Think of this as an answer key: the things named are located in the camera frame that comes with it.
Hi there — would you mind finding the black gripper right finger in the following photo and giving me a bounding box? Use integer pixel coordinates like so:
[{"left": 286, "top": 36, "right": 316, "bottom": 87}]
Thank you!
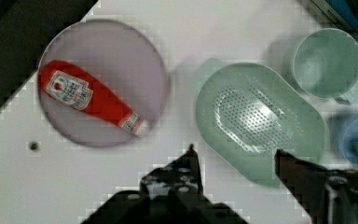
[{"left": 274, "top": 149, "right": 358, "bottom": 224}]

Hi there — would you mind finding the green plastic cup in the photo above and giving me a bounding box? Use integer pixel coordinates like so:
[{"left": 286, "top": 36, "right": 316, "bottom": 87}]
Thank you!
[{"left": 283, "top": 28, "right": 358, "bottom": 105}]

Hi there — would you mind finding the green plastic strainer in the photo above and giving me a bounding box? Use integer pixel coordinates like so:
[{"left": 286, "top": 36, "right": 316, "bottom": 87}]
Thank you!
[{"left": 195, "top": 59, "right": 330, "bottom": 188}]

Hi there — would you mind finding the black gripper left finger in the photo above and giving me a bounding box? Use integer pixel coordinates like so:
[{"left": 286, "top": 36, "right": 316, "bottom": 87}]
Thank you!
[{"left": 81, "top": 145, "right": 248, "bottom": 224}]

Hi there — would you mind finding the red ketchup bottle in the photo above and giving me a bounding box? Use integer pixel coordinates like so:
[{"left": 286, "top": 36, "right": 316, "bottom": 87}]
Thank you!
[{"left": 38, "top": 60, "right": 150, "bottom": 137}]

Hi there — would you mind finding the grey round plate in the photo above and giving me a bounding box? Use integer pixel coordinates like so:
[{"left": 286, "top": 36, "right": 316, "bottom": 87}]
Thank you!
[{"left": 37, "top": 20, "right": 169, "bottom": 147}]

